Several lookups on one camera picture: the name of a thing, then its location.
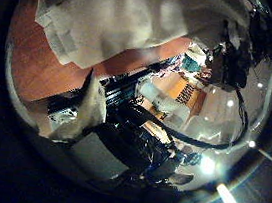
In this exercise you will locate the white piece of clothing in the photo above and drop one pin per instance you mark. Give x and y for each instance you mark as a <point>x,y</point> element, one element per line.
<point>119,22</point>

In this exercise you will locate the orange cardboard box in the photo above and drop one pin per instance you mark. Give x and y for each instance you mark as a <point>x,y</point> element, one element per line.
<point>187,93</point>

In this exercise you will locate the black rack with teal lights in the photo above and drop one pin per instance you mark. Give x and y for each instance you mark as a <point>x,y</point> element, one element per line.
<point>128,87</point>

